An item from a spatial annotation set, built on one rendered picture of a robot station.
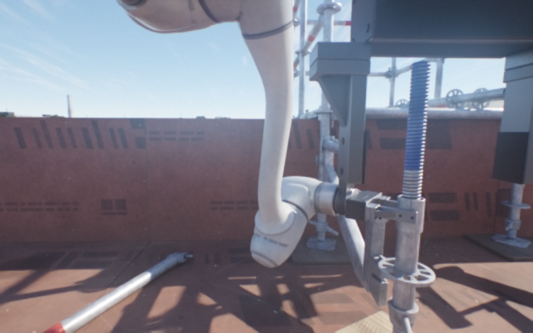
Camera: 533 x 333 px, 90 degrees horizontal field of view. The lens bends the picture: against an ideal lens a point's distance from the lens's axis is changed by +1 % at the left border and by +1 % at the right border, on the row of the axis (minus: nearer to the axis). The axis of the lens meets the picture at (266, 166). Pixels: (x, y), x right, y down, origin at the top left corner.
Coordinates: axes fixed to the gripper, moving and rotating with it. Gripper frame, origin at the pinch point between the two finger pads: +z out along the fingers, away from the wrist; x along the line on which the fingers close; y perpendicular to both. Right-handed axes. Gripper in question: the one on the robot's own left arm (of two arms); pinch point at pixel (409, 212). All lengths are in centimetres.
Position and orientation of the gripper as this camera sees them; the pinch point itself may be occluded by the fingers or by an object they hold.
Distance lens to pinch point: 72.1
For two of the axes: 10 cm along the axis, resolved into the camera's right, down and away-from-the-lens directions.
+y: 0.0, 9.9, 1.3
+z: 7.8, 0.8, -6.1
